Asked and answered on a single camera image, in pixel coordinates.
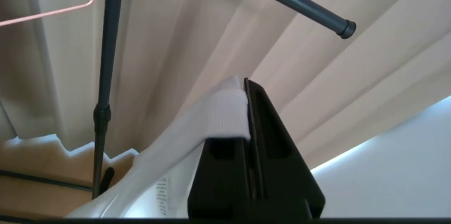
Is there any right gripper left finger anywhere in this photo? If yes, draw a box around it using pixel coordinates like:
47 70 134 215
187 137 253 219

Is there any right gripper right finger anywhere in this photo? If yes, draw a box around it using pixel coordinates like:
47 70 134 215
243 77 326 219

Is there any white garment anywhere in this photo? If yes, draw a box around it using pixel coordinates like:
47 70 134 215
64 75 252 219

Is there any black clothes rack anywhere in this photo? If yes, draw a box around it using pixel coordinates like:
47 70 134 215
0 0 357 220

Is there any beige curtain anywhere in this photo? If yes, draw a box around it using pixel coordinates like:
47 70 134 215
0 0 451 170

